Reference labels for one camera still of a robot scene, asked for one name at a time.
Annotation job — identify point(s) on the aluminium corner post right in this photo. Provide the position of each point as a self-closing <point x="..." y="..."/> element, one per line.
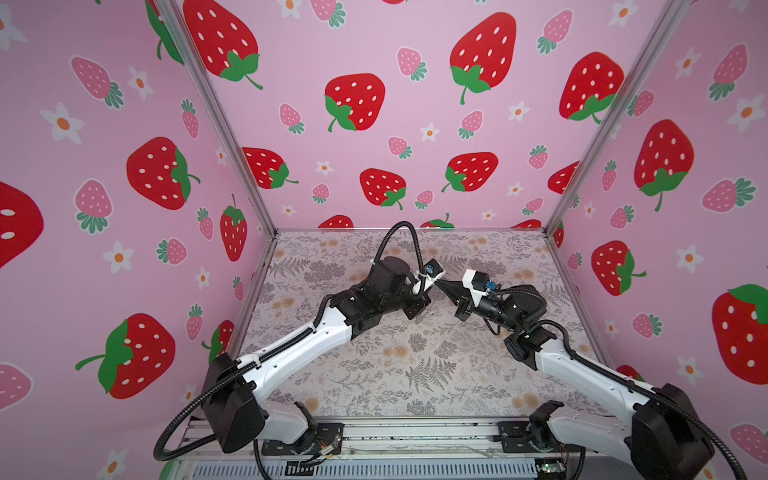
<point x="661" y="33"/>

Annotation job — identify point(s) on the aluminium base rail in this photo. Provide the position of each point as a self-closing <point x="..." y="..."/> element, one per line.
<point x="411" y="448"/>

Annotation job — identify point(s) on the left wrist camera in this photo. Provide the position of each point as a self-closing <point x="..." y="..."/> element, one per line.
<point x="428" y="275"/>

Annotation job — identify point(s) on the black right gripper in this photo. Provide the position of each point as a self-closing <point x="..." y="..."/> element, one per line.
<point x="464" y="300"/>

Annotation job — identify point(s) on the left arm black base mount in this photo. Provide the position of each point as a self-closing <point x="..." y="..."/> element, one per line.
<point x="321" y="439"/>

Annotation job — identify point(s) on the aluminium corner post left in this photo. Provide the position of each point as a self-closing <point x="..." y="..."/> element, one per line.
<point x="180" y="35"/>

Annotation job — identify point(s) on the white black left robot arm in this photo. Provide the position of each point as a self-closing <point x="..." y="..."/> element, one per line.
<point x="239" y="412"/>

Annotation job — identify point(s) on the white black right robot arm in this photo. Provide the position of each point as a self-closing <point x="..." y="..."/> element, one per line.
<point x="655" y="430"/>

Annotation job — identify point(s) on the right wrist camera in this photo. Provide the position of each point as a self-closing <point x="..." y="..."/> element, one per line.
<point x="478" y="284"/>

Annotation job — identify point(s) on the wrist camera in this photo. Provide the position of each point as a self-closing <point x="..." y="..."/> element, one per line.
<point x="428" y="275"/>
<point x="478" y="284"/>

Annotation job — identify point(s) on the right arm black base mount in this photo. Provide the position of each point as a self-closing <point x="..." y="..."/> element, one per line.
<point x="528" y="438"/>

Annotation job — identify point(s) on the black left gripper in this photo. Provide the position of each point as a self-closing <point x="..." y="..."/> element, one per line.
<point x="419" y="304"/>

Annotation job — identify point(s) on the aluminium corner post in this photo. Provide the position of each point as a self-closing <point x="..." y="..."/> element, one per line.
<point x="180" y="35"/>
<point x="661" y="33"/>

